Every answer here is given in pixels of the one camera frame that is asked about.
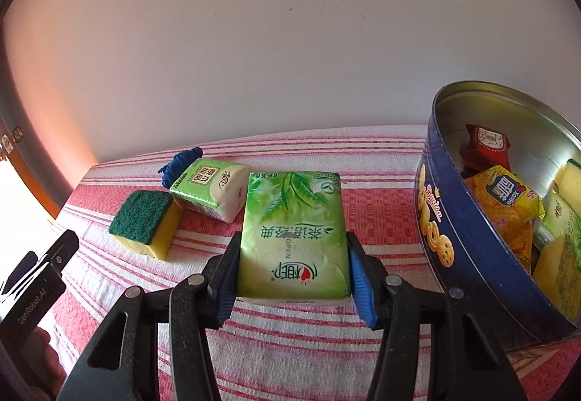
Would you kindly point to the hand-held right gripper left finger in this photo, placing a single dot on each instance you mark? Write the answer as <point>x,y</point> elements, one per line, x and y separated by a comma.
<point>224,305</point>

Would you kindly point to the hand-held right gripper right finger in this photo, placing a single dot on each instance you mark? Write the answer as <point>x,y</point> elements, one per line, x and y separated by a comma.
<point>363,287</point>

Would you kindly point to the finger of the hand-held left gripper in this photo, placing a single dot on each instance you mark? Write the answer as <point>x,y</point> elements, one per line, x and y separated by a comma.
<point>63,249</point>

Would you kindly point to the leaf print green tissue pack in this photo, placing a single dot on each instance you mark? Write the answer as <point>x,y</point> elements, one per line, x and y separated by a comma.
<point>290,242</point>

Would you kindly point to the round blue cookie tin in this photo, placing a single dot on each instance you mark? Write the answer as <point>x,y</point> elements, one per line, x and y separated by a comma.
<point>454,219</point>

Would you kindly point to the red snack packet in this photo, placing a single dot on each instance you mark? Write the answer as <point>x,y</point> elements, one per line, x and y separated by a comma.
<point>485,142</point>

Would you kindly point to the speckled yellow sponge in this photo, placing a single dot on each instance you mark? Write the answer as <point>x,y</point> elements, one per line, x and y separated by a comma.
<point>560,283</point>

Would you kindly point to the person's left hand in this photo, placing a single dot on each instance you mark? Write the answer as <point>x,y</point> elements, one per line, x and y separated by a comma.
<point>49,360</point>

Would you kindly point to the brown wooden door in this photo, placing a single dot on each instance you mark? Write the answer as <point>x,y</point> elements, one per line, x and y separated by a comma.
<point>27,174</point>

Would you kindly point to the red white striped tablecloth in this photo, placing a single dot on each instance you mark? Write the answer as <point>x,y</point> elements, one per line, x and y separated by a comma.
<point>295,351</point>

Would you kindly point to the yellow sponge green scouring pad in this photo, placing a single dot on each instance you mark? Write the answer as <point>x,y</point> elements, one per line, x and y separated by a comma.
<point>145,224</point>

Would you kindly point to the light green tissue pack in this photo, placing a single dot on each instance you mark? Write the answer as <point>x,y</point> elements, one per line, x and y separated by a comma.
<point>211,188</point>

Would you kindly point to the blue knotted bag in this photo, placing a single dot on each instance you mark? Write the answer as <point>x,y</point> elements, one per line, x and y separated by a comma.
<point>179,165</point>

